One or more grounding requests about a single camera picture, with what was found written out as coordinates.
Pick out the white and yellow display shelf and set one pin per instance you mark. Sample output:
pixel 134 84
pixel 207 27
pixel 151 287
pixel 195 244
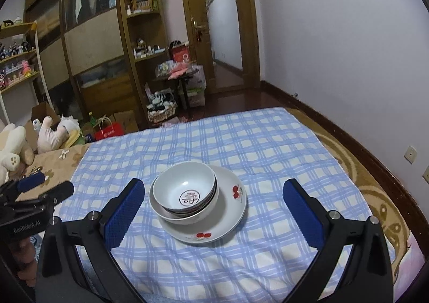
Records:
pixel 39 55

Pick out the pink plastic packets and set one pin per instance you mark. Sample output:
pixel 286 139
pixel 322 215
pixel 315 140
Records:
pixel 174 122

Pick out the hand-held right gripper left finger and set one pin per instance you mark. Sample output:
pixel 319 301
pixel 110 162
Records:
pixel 122 216

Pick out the wooden wardrobe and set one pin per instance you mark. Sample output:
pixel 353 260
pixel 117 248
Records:
pixel 90 45

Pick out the pile of socks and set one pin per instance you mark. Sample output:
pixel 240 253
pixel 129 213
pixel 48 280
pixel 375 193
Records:
pixel 161 100

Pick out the pink patterned bag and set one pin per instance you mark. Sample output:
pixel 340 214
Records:
pixel 149 90

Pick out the red bowl with black emblem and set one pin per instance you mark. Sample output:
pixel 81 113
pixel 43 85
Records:
pixel 177 182

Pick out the pink fabric pieces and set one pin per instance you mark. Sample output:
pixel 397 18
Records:
pixel 179 70

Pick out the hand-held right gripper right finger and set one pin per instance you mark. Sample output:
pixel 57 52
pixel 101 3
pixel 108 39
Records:
pixel 303 216

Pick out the wicker basket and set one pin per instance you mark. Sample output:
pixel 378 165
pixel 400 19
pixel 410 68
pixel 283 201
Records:
pixel 162 114

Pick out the pink toy figure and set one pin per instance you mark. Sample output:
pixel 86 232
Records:
pixel 26 68

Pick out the red patterned bowl white inside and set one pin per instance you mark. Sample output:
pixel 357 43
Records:
pixel 191 212

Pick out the yellow green cushion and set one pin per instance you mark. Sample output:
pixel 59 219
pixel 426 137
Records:
pixel 73 139

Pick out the cardboard box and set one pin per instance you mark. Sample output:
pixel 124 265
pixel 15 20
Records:
pixel 125 120
pixel 43 113

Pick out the curved wooden corner shelf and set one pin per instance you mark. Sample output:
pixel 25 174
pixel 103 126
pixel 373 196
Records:
pixel 147 14

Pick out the white cherry print plate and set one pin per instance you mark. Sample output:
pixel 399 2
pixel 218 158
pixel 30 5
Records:
pixel 231 212

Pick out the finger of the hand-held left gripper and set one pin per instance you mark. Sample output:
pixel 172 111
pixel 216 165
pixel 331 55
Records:
pixel 60 190
pixel 30 181

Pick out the person's left hand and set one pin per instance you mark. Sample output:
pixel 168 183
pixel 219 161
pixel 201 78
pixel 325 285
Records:
pixel 25 256

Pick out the blue checked blanket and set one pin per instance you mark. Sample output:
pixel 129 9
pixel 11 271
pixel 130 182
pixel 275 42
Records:
pixel 234 142

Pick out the green bottle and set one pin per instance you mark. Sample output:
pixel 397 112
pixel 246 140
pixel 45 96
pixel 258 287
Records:
pixel 91 118

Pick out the white spiky plush toy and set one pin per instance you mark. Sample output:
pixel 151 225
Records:
pixel 68 123

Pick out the tan patterned bed cover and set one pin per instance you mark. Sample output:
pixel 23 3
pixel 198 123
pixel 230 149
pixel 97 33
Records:
pixel 365 189

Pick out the wall socket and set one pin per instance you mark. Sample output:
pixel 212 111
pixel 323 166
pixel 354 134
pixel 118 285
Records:
pixel 409 154
pixel 426 174

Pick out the pink and white plush toy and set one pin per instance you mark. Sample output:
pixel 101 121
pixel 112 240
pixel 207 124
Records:
pixel 48 135

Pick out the clear plastic storage box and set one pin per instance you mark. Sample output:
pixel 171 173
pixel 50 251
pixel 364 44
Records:
pixel 196 97

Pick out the row of small figurines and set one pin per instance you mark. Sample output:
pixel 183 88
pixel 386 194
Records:
pixel 15 48

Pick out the brown cartoon print blanket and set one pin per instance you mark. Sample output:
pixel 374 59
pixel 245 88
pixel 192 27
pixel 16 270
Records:
pixel 63 162

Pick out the small dark wooden table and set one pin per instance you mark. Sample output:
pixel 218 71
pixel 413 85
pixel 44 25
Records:
pixel 181 77

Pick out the red paper bag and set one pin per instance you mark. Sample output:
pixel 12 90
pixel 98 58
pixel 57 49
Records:
pixel 109 131

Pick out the cream plush toy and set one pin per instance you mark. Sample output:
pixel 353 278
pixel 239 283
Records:
pixel 11 152

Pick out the small wooden vanity mirror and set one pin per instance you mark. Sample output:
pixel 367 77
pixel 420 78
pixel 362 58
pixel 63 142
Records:
pixel 142 1

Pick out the red gift bag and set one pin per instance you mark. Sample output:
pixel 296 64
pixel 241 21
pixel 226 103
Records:
pixel 181 55

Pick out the plain white bowl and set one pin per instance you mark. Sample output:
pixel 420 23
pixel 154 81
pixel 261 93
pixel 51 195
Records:
pixel 159 207

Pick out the white plastic bag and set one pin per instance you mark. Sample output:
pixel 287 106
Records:
pixel 197 76

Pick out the wooden door with glass panel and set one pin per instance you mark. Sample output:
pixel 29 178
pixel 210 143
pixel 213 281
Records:
pixel 192 4

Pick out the small white blue plush toy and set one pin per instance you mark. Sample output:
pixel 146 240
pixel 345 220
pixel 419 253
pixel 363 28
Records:
pixel 36 123

